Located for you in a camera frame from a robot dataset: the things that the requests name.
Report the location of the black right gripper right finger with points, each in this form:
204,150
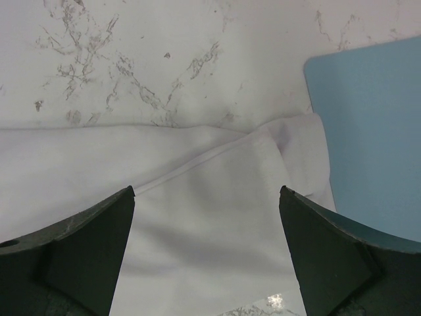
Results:
347,268

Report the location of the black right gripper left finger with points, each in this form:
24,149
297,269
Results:
70,267

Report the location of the white t shirt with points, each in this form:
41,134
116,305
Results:
206,235

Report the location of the light blue mat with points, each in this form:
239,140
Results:
369,102

